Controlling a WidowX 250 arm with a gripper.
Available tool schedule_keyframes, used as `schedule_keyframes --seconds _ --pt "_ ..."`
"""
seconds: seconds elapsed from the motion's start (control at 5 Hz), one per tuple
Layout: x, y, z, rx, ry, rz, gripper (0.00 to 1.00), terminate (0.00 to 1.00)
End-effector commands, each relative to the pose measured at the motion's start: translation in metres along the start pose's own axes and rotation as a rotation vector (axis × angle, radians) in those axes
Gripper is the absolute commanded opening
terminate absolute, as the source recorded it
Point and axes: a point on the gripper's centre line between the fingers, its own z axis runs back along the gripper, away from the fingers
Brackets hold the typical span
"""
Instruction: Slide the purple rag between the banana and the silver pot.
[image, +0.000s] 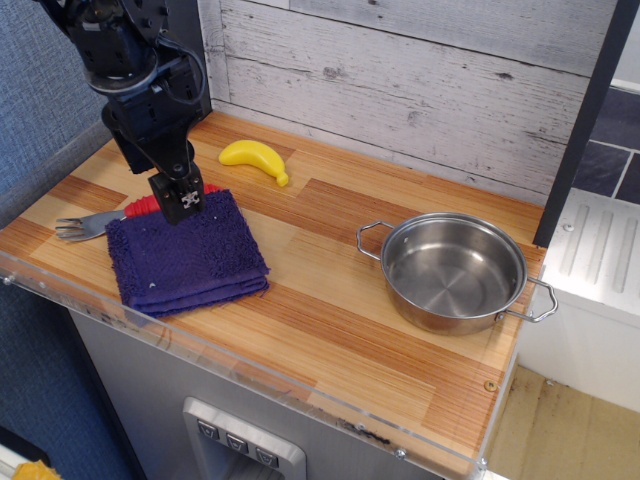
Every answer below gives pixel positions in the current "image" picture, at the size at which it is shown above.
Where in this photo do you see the silver steel pot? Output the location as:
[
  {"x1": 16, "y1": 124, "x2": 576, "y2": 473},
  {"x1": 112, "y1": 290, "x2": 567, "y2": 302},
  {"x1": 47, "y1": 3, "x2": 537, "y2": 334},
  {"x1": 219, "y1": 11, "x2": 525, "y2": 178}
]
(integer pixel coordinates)
[{"x1": 356, "y1": 212, "x2": 559, "y2": 336}]

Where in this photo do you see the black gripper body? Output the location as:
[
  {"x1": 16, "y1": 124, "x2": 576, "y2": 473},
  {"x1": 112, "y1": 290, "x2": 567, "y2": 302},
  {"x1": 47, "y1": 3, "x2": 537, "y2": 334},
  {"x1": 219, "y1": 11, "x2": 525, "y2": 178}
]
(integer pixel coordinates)
[{"x1": 103, "y1": 56, "x2": 203, "y2": 181}]

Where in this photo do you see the grey dispenser button panel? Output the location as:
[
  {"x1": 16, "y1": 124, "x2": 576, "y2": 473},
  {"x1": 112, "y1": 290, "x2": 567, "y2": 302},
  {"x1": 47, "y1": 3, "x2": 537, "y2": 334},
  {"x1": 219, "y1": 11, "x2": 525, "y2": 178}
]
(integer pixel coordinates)
[{"x1": 183, "y1": 397, "x2": 307, "y2": 479}]

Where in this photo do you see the yellow toy banana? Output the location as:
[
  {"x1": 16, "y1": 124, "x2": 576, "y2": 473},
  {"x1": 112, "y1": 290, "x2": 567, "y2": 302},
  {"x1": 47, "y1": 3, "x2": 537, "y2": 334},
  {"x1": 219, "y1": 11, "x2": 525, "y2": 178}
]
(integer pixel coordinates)
[{"x1": 218, "y1": 140, "x2": 289, "y2": 187}]

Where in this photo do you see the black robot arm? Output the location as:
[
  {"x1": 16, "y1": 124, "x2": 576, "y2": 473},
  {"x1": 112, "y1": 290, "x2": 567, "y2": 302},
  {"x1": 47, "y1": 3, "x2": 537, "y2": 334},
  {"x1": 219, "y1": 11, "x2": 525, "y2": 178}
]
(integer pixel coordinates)
[{"x1": 41, "y1": 1, "x2": 206, "y2": 225}]

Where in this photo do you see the purple rag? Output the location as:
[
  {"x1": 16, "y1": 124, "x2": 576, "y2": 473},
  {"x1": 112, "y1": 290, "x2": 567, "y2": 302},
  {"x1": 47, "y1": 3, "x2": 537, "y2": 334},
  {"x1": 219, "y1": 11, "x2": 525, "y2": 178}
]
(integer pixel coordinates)
[{"x1": 106, "y1": 189, "x2": 269, "y2": 318}]

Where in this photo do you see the clear acrylic edge guard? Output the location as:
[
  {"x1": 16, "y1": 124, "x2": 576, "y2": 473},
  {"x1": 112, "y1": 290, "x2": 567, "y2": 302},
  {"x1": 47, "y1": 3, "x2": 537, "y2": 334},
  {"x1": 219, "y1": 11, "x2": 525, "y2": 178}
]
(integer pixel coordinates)
[{"x1": 1, "y1": 254, "x2": 491, "y2": 479}]

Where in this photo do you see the white ribbed sink drainboard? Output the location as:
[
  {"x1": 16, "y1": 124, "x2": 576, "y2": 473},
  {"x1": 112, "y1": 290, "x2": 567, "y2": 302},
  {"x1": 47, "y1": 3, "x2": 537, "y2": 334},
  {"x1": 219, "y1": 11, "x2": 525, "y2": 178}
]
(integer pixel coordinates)
[{"x1": 542, "y1": 188, "x2": 639, "y2": 315}]

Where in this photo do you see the yellow object bottom left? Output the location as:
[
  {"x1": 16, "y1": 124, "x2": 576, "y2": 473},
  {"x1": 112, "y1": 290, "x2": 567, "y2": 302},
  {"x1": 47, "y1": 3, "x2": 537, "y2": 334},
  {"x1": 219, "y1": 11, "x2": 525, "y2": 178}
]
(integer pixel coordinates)
[{"x1": 11, "y1": 461, "x2": 62, "y2": 480}]

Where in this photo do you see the red handled toy fork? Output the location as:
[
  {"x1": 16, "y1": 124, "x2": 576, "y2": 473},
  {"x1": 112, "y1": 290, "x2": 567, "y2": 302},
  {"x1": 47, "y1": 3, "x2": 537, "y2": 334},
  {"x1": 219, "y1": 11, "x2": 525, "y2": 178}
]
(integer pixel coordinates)
[{"x1": 54, "y1": 182, "x2": 225, "y2": 243}]

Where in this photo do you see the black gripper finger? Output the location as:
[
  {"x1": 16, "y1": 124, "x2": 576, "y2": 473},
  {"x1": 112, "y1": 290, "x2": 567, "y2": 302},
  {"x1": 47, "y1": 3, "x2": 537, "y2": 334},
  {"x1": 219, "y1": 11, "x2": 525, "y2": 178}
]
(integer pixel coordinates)
[
  {"x1": 148, "y1": 173, "x2": 185, "y2": 225},
  {"x1": 176, "y1": 167, "x2": 205, "y2": 215}
]

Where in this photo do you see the dark right support post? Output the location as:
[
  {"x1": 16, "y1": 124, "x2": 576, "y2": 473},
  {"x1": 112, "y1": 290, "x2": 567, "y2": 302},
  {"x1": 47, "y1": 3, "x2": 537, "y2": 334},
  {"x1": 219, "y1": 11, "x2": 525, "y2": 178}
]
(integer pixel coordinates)
[{"x1": 532, "y1": 0, "x2": 629, "y2": 248}]

